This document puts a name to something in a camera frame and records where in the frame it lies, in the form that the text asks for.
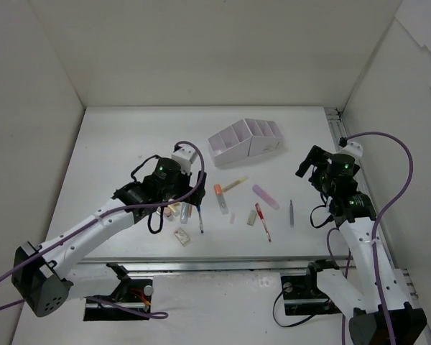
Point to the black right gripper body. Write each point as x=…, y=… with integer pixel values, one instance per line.
x=312, y=160

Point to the green capped marker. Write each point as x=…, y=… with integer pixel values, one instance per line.
x=184, y=213

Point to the orange capped marker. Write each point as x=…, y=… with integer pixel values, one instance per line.
x=221, y=199

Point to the yellow highlighter pen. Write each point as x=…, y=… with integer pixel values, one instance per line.
x=234, y=184

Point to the grey pen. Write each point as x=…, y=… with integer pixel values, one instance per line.
x=291, y=214

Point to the purple highlighter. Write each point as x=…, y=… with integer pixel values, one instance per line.
x=265, y=196

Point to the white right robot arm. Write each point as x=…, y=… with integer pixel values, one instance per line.
x=380, y=312

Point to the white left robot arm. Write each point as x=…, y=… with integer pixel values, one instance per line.
x=49, y=274

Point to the blue pen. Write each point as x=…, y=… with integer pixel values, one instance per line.
x=200, y=219

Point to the pink eraser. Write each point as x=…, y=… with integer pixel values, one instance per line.
x=168, y=213

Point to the beige eraser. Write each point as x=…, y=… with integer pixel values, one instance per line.
x=252, y=217

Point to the red pen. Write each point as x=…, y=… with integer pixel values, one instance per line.
x=261, y=216

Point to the pink white desk organizer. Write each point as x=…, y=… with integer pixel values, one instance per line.
x=244, y=138

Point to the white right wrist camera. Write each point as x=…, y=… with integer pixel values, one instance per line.
x=353, y=149

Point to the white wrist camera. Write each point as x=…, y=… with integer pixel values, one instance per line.
x=185, y=156
x=353, y=149

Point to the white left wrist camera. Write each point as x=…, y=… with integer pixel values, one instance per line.
x=185, y=156

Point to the aluminium side rail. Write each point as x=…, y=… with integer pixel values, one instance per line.
x=354, y=214

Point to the aluminium front rail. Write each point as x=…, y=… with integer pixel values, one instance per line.
x=142, y=267

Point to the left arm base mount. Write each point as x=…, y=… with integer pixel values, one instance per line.
x=131, y=292

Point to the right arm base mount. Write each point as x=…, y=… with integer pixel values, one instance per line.
x=302, y=297

